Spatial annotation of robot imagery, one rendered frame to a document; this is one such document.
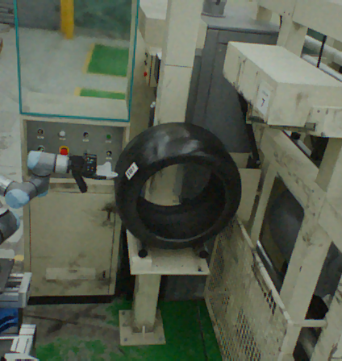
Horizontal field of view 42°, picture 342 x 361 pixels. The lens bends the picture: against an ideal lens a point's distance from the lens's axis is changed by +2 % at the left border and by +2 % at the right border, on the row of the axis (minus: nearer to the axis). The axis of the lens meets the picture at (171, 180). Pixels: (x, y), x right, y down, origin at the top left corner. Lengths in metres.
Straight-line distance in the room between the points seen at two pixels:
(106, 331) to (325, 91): 1.97
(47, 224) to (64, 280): 0.42
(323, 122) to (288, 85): 0.16
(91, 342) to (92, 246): 0.55
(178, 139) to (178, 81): 0.35
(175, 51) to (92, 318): 1.74
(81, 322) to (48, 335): 0.20
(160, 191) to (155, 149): 0.52
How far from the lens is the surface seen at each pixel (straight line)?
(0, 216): 2.14
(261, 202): 2.37
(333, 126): 1.50
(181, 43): 2.01
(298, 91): 1.52
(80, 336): 2.88
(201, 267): 2.15
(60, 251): 2.77
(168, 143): 1.78
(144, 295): 2.67
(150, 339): 2.87
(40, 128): 2.44
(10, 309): 2.23
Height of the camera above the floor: 2.12
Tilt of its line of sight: 28 degrees down
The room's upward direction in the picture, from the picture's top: 8 degrees clockwise
